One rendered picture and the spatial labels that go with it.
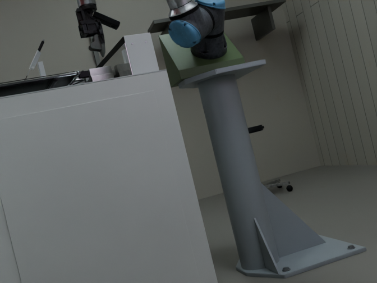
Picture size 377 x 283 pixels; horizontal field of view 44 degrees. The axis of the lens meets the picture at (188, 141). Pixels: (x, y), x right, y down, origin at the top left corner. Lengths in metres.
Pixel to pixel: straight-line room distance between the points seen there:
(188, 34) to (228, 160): 0.52
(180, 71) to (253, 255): 0.79
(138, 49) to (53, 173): 0.49
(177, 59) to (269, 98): 2.97
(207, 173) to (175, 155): 3.05
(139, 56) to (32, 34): 3.00
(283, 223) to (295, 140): 2.91
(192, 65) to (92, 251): 0.85
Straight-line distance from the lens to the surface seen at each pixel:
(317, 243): 2.10
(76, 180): 1.38
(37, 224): 1.37
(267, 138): 4.74
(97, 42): 1.98
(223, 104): 1.85
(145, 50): 1.56
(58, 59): 4.43
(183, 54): 1.92
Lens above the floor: 0.58
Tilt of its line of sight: level
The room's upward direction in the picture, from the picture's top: 14 degrees counter-clockwise
